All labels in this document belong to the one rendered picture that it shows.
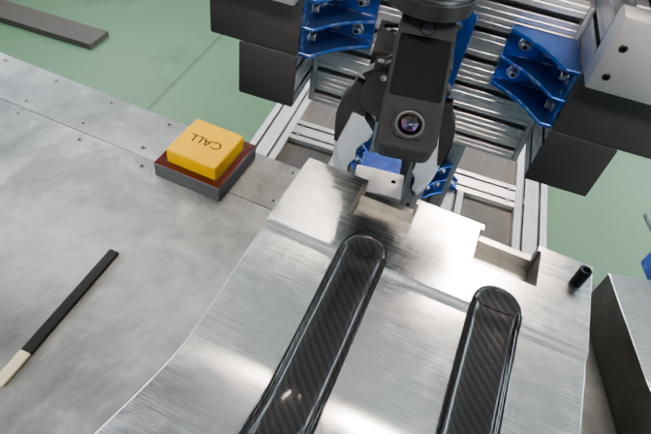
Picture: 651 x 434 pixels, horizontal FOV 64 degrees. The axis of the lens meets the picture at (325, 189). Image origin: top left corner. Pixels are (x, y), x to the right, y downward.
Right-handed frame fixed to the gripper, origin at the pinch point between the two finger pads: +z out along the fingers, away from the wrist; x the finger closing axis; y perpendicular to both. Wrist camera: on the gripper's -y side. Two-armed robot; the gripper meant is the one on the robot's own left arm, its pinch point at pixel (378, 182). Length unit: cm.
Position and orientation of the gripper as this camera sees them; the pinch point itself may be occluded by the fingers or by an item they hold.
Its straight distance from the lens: 53.4
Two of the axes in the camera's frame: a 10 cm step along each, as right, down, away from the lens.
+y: 2.1, -6.8, 7.0
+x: -9.7, -2.4, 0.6
